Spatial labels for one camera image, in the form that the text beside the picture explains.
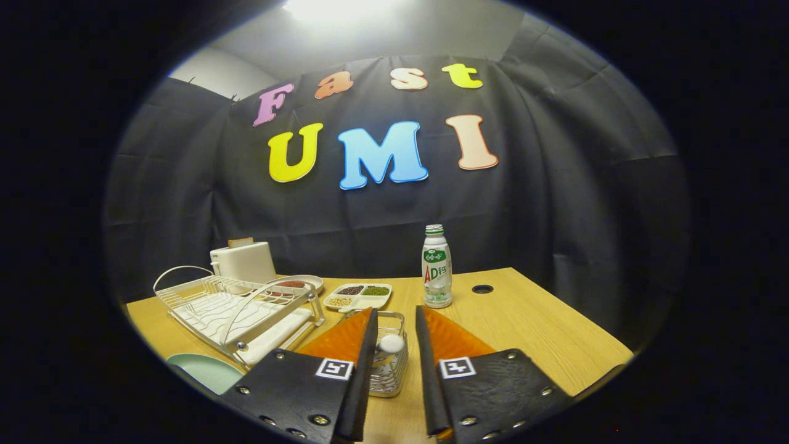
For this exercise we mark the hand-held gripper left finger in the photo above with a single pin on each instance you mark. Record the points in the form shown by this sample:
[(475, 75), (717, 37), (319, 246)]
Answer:
[(365, 370)]

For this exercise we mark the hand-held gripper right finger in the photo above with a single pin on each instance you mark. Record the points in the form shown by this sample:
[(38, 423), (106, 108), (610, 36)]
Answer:
[(425, 382)]

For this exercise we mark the pale green plate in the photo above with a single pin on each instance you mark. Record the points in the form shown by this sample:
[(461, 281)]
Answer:
[(206, 373)]

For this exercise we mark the round beige plate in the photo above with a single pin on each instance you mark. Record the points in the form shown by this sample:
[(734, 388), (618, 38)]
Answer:
[(313, 281)]

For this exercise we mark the white divided tray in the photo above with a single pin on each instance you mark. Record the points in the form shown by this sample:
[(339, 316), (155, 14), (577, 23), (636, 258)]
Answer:
[(370, 301)]

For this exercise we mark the pile of yellow beans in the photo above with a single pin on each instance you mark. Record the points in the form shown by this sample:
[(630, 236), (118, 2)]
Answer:
[(339, 301)]

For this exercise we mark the pile of green beans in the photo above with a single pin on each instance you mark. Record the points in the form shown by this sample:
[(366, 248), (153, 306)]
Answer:
[(376, 290)]

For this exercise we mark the pile of dark red beans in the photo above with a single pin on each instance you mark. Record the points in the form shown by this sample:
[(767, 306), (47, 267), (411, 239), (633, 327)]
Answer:
[(351, 290)]

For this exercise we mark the white drink bottle green label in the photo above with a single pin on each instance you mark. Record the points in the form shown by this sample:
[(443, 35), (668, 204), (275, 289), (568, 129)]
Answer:
[(436, 277)]

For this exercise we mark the brown sausage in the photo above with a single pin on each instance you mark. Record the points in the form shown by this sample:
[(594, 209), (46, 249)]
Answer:
[(293, 284)]

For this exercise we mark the white toaster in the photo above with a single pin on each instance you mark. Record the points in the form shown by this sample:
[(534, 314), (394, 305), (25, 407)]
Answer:
[(246, 262)]

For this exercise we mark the toast slice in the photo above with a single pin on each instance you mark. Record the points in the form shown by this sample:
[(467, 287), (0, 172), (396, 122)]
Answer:
[(240, 242)]

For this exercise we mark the black backdrop cloth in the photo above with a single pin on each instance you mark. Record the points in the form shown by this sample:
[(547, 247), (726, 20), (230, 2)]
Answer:
[(555, 185)]

